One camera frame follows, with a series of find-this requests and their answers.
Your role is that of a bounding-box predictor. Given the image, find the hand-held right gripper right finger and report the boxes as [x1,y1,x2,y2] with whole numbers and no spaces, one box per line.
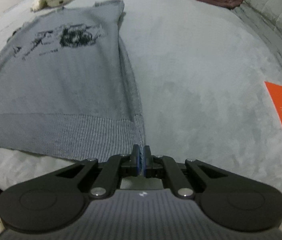
[143,145,241,200]

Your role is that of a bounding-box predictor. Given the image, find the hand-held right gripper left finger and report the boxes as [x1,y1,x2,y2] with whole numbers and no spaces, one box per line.
[43,144,142,200]

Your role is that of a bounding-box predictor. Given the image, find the grey knitted sweater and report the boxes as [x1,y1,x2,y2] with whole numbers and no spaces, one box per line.
[0,0,146,164]

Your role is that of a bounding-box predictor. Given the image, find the grey padded headboard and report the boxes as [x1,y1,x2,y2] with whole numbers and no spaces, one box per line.
[232,0,282,98]

